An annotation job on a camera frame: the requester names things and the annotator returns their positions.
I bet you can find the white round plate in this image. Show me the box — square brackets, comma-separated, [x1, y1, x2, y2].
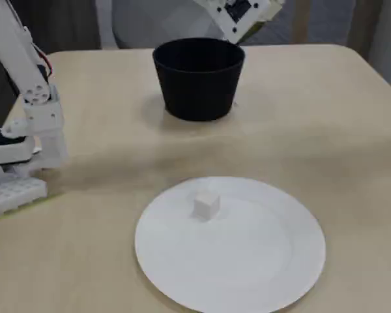
[134, 175, 327, 305]

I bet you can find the red white servo wire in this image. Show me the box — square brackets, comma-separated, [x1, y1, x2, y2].
[32, 42, 55, 79]

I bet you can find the white perforated base plate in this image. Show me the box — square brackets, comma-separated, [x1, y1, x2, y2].
[0, 177, 48, 215]

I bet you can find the wooden shelf with grey panels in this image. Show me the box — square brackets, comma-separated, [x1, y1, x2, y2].
[291, 0, 384, 63]

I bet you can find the white chair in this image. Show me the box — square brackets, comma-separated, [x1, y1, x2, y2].
[96, 0, 227, 50]

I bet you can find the white cube block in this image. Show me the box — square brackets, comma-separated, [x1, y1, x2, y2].
[191, 190, 221, 223]

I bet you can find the black pot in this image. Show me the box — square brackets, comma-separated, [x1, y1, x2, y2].
[152, 37, 246, 122]

